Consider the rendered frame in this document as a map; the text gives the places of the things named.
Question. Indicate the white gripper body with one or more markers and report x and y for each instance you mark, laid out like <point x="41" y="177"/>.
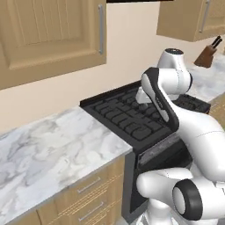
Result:
<point x="143" y="97"/>

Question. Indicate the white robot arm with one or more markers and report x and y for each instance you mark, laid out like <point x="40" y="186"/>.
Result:
<point x="202" y="137"/>

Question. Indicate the black stove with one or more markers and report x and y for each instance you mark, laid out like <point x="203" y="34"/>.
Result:
<point x="123" y="117"/>

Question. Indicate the brown knife block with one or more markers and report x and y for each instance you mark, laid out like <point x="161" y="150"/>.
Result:
<point x="206" y="55"/>

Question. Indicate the tan base cupboard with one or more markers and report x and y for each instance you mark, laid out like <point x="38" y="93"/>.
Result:
<point x="218" y="111"/>

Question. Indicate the tan drawer front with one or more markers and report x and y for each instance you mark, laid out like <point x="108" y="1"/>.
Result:
<point x="111" y="202"/>
<point x="108" y="175"/>

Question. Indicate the black range hood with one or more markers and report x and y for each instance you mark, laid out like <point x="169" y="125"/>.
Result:
<point x="137" y="1"/>

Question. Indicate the tan base cupboard door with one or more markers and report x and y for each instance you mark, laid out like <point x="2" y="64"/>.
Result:
<point x="29" y="220"/>

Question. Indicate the tan wall cupboard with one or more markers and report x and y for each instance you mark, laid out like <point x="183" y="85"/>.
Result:
<point x="181" y="17"/>

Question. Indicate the tan wall cupboard door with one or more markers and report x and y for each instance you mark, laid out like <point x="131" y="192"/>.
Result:
<point x="44" y="38"/>

